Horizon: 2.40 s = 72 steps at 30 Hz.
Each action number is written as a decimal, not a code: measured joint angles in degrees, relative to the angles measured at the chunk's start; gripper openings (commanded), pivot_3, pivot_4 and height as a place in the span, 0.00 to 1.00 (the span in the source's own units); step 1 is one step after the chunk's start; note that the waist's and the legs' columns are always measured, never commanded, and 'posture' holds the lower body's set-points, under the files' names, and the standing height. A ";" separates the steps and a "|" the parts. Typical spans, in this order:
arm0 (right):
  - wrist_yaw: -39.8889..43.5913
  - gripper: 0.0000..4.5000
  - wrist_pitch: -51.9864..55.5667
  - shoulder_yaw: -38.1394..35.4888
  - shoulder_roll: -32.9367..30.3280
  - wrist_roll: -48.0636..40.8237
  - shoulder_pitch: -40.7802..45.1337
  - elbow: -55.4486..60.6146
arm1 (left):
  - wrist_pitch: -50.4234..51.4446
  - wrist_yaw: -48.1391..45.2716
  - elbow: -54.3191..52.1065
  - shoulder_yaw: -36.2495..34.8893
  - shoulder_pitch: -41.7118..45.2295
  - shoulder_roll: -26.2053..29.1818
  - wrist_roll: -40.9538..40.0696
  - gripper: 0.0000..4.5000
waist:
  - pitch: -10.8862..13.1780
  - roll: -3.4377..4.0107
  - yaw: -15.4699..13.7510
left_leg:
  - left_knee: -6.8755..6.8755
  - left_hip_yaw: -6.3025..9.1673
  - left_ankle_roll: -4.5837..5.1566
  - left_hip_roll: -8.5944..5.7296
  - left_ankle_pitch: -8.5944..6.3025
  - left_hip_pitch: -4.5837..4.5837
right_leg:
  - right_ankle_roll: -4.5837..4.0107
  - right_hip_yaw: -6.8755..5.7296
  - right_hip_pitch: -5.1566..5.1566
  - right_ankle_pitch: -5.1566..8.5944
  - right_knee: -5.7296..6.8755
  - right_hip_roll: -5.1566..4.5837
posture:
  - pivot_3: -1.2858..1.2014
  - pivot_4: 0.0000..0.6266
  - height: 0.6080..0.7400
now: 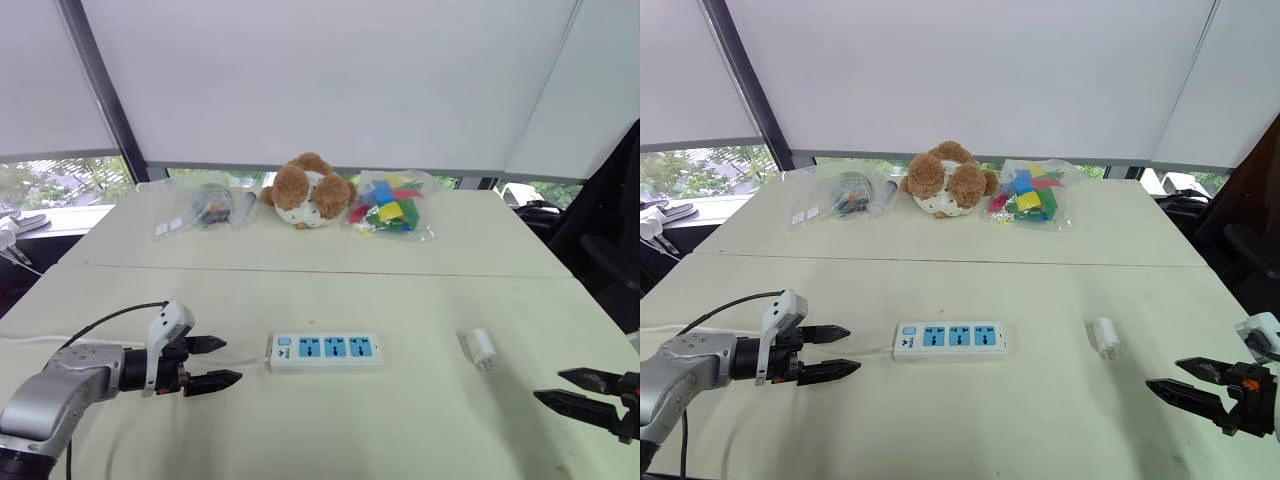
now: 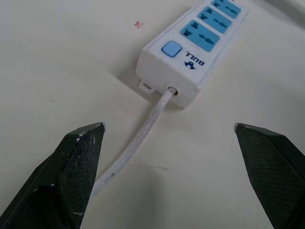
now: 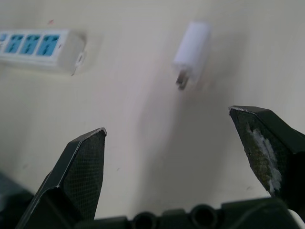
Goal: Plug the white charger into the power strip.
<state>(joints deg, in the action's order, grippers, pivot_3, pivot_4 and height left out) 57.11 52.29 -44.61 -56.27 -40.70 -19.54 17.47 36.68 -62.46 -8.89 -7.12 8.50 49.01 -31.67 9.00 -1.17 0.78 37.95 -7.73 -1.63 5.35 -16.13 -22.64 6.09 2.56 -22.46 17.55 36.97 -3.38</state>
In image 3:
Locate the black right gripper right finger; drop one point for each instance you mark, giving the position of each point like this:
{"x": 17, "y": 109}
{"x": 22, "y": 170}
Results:
{"x": 269, "y": 143}

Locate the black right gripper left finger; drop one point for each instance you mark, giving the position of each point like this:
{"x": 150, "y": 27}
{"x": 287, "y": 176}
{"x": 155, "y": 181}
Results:
{"x": 78, "y": 181}

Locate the white plug adapter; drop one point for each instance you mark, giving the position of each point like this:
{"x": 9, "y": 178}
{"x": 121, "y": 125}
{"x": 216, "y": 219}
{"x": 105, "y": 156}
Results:
{"x": 191, "y": 53}

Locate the white power strip blue sockets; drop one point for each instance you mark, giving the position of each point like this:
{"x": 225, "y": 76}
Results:
{"x": 41, "y": 48}

